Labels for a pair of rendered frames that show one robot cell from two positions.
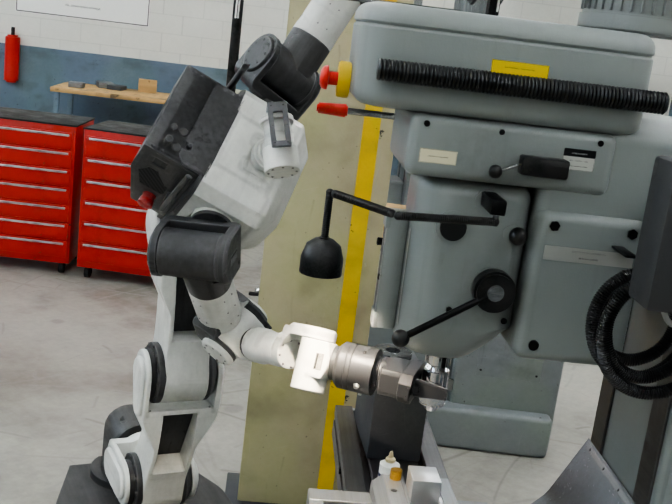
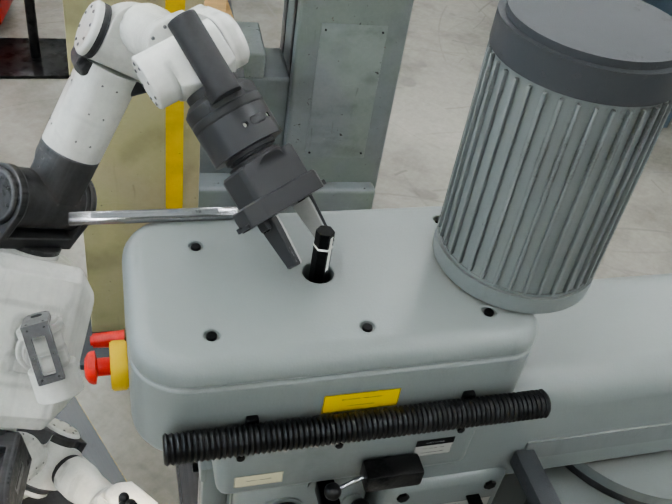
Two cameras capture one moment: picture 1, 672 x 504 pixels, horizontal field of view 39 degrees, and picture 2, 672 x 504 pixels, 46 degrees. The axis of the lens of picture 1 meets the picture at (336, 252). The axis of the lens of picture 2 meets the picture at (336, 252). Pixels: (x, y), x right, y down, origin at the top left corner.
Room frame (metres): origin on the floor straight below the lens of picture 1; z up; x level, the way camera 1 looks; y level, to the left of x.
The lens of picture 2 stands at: (0.95, -0.03, 2.50)
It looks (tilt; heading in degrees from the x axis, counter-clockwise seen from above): 40 degrees down; 344
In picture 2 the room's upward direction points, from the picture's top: 10 degrees clockwise
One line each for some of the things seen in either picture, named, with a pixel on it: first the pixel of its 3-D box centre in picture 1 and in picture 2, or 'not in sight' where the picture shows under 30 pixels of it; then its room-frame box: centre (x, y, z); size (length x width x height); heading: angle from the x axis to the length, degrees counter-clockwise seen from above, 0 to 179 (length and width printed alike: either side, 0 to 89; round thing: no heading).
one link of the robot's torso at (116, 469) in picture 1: (151, 470); not in sight; (2.23, 0.40, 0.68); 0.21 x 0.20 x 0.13; 27
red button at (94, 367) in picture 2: (329, 77); (98, 367); (1.60, 0.05, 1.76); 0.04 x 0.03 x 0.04; 5
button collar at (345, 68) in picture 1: (343, 79); (119, 365); (1.61, 0.02, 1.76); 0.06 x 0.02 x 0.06; 5
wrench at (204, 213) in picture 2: (390, 3); (173, 214); (1.73, -0.04, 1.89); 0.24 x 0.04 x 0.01; 94
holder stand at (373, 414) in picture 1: (390, 398); not in sight; (2.04, -0.17, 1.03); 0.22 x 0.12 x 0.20; 8
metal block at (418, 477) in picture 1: (422, 488); not in sight; (1.59, -0.21, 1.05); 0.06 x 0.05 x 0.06; 6
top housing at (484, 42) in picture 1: (492, 66); (322, 319); (1.63, -0.22, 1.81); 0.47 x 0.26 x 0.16; 95
